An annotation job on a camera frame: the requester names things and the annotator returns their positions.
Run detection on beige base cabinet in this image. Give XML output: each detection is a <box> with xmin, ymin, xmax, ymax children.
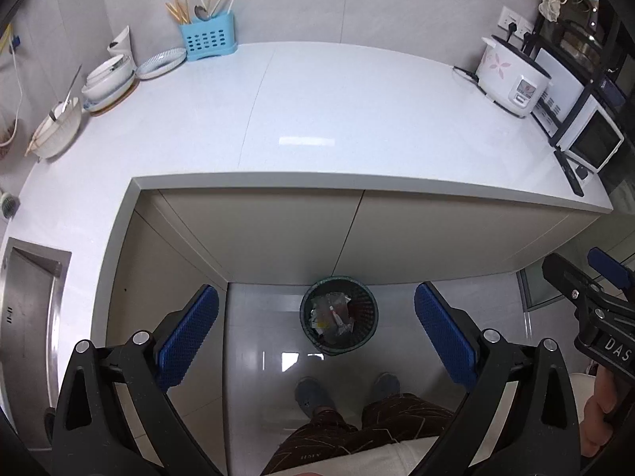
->
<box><xmin>104</xmin><ymin>188</ymin><xmax>601</xmax><ymax>476</ymax></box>

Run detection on grey right slipper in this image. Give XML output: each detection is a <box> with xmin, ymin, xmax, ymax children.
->
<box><xmin>372</xmin><ymin>372</ymin><xmax>402</xmax><ymax>402</ymax></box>

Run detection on white microwave oven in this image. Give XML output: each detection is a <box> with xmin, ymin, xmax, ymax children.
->
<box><xmin>531</xmin><ymin>93</ymin><xmax>625</xmax><ymax>174</ymax></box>

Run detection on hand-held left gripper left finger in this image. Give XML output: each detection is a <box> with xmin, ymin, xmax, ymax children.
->
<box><xmin>50</xmin><ymin>284</ymin><xmax>224</xmax><ymax>476</ymax></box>

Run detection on steel pot with lid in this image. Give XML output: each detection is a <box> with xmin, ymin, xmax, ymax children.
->
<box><xmin>554</xmin><ymin>20</ymin><xmax>603</xmax><ymax>67</ymax></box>

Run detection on white ceramic bowl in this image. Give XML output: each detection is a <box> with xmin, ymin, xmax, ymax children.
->
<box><xmin>86</xmin><ymin>54</ymin><xmax>137</xmax><ymax>87</ymax></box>

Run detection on bundle of chopsticks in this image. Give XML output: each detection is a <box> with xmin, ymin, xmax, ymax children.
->
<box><xmin>166</xmin><ymin>0</ymin><xmax>241</xmax><ymax>25</ymax></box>

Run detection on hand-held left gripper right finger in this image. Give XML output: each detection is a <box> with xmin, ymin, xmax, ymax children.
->
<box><xmin>414</xmin><ymin>282</ymin><xmax>581</xmax><ymax>476</ymax></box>

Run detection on black rectangular device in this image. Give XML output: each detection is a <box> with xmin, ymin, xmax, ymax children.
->
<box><xmin>553</xmin><ymin>150</ymin><xmax>586</xmax><ymax>198</ymax></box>

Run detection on cream large bowl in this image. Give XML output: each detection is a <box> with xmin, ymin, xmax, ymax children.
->
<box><xmin>27</xmin><ymin>96</ymin><xmax>83</xmax><ymax>160</ymax></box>

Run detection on grey left slipper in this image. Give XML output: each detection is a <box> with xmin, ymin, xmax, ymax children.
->
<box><xmin>294</xmin><ymin>377</ymin><xmax>334</xmax><ymax>417</ymax></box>

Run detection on brown patterned pants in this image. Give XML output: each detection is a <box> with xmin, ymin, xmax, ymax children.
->
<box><xmin>260</xmin><ymin>393</ymin><xmax>460</xmax><ymax>476</ymax></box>

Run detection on person's right hand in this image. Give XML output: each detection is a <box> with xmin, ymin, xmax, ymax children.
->
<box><xmin>579</xmin><ymin>369</ymin><xmax>626</xmax><ymax>459</ymax></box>

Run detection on white shirt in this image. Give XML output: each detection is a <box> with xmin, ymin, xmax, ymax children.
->
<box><xmin>317</xmin><ymin>434</ymin><xmax>477</xmax><ymax>476</ymax></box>

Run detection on grey slipper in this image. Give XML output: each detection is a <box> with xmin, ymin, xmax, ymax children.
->
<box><xmin>372</xmin><ymin>372</ymin><xmax>402</xmax><ymax>402</ymax></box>
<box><xmin>294</xmin><ymin>377</ymin><xmax>334</xmax><ymax>417</ymax></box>

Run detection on blue patterned bowl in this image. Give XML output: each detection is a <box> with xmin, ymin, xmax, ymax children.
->
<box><xmin>81</xmin><ymin>77</ymin><xmax>137</xmax><ymax>107</ymax></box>

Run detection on ribbed blue white plate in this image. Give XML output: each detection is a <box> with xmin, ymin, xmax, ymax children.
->
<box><xmin>135</xmin><ymin>46</ymin><xmax>188</xmax><ymax>81</ymax></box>

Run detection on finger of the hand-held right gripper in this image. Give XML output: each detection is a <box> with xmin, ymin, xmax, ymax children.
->
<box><xmin>588</xmin><ymin>247</ymin><xmax>635</xmax><ymax>303</ymax></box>
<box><xmin>542</xmin><ymin>254</ymin><xmax>603</xmax><ymax>308</ymax></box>

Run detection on steel sink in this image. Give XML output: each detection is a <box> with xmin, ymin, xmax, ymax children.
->
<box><xmin>0</xmin><ymin>237</ymin><xmax>73</xmax><ymax>457</ymax></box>

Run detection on black metal rack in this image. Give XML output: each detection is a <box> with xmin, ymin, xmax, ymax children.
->
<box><xmin>521</xmin><ymin>0</ymin><xmax>635</xmax><ymax>194</ymax></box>

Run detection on black mesh trash bin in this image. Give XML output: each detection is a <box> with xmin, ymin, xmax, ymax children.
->
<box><xmin>299</xmin><ymin>276</ymin><xmax>379</xmax><ymax>357</ymax></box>

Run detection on metal ladle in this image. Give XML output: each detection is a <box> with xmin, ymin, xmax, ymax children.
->
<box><xmin>48</xmin><ymin>63</ymin><xmax>83</xmax><ymax>121</ymax></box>

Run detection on black rice cooker cord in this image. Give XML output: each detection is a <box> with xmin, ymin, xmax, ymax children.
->
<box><xmin>452</xmin><ymin>65</ymin><xmax>482</xmax><ymax>91</ymax></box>

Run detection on blue utensil holder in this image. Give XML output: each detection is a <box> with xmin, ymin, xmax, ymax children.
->
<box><xmin>179</xmin><ymin>14</ymin><xmax>238</xmax><ymax>63</ymax></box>

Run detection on round wooden trivet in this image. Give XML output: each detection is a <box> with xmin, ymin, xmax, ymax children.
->
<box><xmin>84</xmin><ymin>84</ymin><xmax>140</xmax><ymax>117</ymax></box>

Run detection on white flowered rice cooker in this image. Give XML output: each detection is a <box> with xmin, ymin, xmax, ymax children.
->
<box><xmin>476</xmin><ymin>36</ymin><xmax>553</xmax><ymax>119</ymax></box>

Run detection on white slanted cup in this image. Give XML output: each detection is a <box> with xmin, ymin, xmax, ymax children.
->
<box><xmin>108</xmin><ymin>26</ymin><xmax>132</xmax><ymax>58</ymax></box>

